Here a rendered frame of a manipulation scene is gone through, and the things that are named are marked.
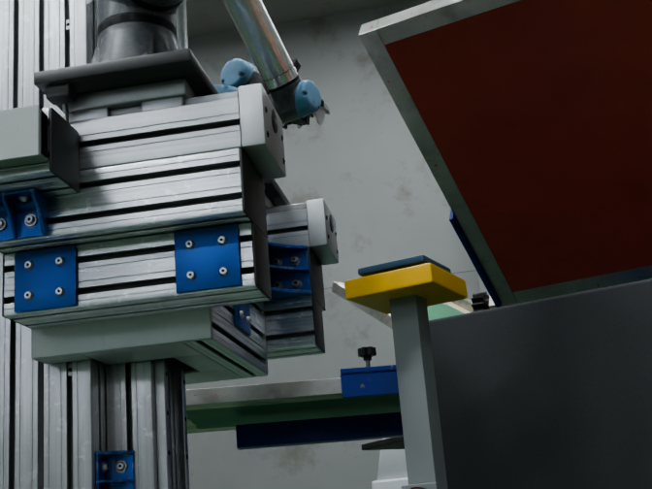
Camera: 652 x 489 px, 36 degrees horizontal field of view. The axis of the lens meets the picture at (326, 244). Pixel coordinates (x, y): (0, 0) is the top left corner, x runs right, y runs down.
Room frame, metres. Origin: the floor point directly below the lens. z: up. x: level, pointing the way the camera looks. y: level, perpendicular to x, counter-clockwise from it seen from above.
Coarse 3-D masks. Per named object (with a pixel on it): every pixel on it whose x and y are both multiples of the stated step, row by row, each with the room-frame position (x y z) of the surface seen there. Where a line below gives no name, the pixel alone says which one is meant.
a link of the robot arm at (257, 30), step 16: (224, 0) 1.87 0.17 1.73; (240, 0) 1.86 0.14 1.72; (256, 0) 1.87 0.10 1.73; (240, 16) 1.88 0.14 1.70; (256, 16) 1.88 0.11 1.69; (240, 32) 1.92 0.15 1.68; (256, 32) 1.90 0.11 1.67; (272, 32) 1.91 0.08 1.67; (256, 48) 1.92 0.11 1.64; (272, 48) 1.92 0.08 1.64; (256, 64) 1.96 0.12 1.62; (272, 64) 1.94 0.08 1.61; (288, 64) 1.96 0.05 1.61; (272, 80) 1.97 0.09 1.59; (288, 80) 1.97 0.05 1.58; (272, 96) 2.01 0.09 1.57; (288, 96) 1.99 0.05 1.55; (304, 96) 1.98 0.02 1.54; (320, 96) 2.02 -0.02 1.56; (288, 112) 2.01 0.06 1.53; (304, 112) 2.01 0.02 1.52
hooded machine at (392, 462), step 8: (384, 456) 8.12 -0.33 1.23; (392, 456) 8.11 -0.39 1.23; (400, 456) 8.10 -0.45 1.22; (384, 464) 8.12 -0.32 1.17; (392, 464) 8.11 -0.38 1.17; (400, 464) 8.10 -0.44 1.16; (384, 472) 8.12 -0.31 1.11; (392, 472) 8.11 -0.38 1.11; (400, 472) 8.10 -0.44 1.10; (376, 480) 8.10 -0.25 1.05; (384, 480) 8.08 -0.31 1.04; (392, 480) 8.07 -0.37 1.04; (400, 480) 8.06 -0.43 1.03; (376, 488) 8.09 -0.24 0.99; (384, 488) 8.08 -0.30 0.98; (392, 488) 8.07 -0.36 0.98; (400, 488) 8.06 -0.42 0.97
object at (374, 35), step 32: (448, 0) 1.61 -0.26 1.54; (480, 0) 1.59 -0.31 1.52; (512, 0) 1.58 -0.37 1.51; (384, 32) 1.68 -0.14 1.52; (416, 32) 1.67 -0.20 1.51; (384, 64) 1.74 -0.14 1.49; (416, 128) 1.86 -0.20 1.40; (448, 192) 2.00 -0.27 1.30; (480, 256) 2.15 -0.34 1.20; (544, 288) 2.21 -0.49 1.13; (576, 288) 2.19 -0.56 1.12
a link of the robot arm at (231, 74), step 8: (232, 64) 2.05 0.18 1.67; (240, 64) 2.04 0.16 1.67; (248, 64) 2.05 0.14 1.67; (224, 72) 2.06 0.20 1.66; (232, 72) 2.05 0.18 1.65; (240, 72) 2.04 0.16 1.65; (248, 72) 2.05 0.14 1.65; (256, 72) 2.07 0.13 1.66; (224, 80) 2.06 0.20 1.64; (232, 80) 2.05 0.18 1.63; (240, 80) 2.04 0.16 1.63; (248, 80) 2.05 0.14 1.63; (256, 80) 2.07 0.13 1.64; (264, 88) 2.11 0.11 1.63
